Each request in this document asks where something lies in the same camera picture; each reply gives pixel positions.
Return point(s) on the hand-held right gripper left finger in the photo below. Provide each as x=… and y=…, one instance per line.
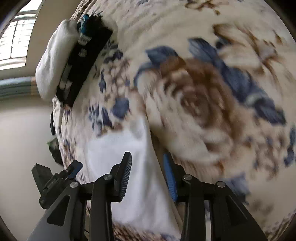
x=126, y=176

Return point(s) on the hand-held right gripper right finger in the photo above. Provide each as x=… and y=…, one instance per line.
x=170, y=179

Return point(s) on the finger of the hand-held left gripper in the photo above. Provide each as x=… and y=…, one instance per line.
x=75, y=168

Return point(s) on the white t-shirt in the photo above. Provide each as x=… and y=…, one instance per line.
x=143, y=208

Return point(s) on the black clothes pile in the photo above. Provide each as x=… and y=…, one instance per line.
x=55, y=151

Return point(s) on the dark cloth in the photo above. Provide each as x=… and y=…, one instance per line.
x=53, y=122

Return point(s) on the floral bed blanket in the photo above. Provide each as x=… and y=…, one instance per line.
x=208, y=92

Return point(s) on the grey-green curtain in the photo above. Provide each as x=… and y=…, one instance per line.
x=16, y=88

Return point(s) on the folded white garment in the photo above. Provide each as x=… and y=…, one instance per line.
x=54, y=64

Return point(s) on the barred window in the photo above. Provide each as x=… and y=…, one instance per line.
x=16, y=32

